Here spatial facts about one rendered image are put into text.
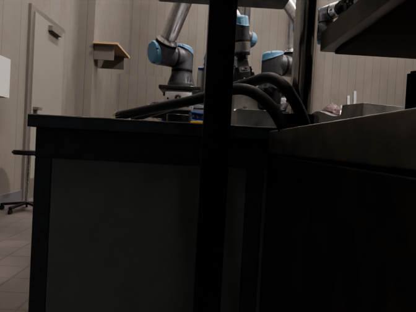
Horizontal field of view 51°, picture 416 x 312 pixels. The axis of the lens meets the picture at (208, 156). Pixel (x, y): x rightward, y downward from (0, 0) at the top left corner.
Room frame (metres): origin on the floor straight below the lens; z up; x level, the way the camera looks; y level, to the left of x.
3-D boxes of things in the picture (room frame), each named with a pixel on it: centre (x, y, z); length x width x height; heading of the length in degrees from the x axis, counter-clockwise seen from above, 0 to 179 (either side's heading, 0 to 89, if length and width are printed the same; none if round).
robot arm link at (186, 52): (2.39, 0.17, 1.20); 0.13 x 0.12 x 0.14; 131
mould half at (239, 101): (1.67, -0.21, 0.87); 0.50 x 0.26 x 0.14; 2
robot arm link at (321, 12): (2.22, -0.56, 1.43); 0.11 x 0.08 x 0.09; 26
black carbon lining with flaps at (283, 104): (1.69, -0.22, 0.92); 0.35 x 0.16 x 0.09; 2
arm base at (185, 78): (2.40, 0.17, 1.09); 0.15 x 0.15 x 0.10
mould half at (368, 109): (1.77, -0.56, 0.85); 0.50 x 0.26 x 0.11; 19
